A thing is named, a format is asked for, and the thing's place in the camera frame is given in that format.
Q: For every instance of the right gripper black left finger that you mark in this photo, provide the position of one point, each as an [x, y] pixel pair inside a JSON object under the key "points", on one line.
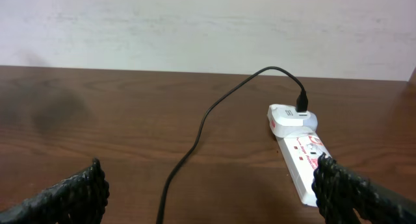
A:
{"points": [[79, 199]]}

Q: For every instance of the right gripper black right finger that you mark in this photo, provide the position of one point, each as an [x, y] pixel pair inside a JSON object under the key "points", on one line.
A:
{"points": [[345, 197]]}

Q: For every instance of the white charger plug adapter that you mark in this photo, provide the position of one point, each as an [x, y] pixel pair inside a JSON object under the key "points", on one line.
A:
{"points": [[286, 122]]}

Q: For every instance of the white power strip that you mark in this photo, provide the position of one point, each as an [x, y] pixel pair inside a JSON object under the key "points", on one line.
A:
{"points": [[301, 155]]}

